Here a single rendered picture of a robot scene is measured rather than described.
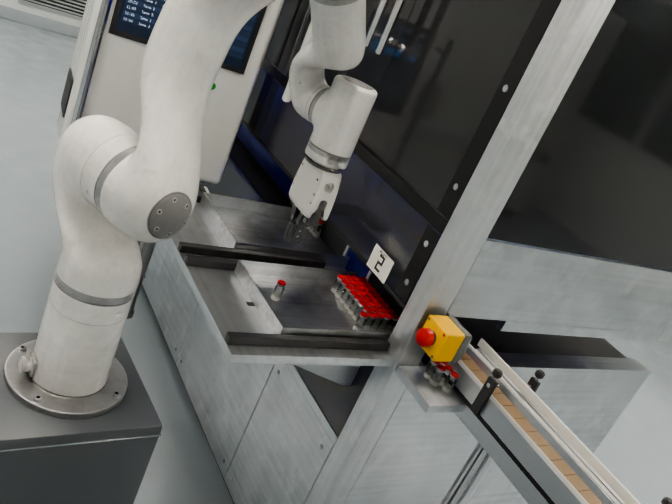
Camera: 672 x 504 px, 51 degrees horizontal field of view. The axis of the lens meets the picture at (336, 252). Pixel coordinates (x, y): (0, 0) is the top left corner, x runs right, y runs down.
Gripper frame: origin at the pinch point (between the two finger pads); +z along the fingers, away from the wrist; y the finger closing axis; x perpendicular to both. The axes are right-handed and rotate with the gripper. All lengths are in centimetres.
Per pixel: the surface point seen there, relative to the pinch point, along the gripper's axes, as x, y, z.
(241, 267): -1.8, 17.4, 19.5
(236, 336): 8.5, -7.9, 20.3
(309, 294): -19.2, 12.7, 22.1
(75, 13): -65, 542, 90
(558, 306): -71, -12, 3
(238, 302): 1.7, 7.2, 22.3
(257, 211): -21, 54, 22
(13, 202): 11, 212, 110
